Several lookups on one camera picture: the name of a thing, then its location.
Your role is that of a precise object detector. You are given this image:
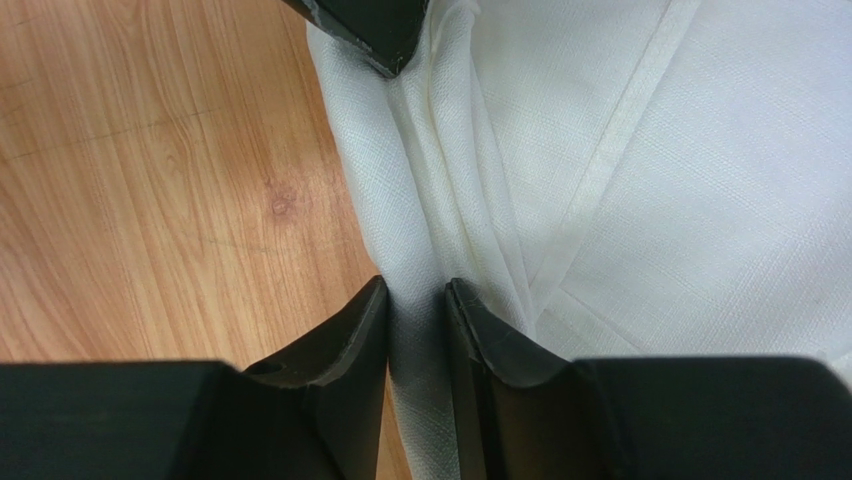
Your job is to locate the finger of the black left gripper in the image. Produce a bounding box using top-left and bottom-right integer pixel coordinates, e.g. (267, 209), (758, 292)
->
(284, 0), (429, 78)

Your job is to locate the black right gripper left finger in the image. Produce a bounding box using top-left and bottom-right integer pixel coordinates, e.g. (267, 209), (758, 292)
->
(1, 277), (389, 479)

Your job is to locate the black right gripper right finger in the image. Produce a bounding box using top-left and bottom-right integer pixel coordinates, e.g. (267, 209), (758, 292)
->
(445, 279), (851, 479)

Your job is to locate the white cloth napkin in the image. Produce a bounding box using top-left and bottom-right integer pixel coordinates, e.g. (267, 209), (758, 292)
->
(307, 1), (851, 479)

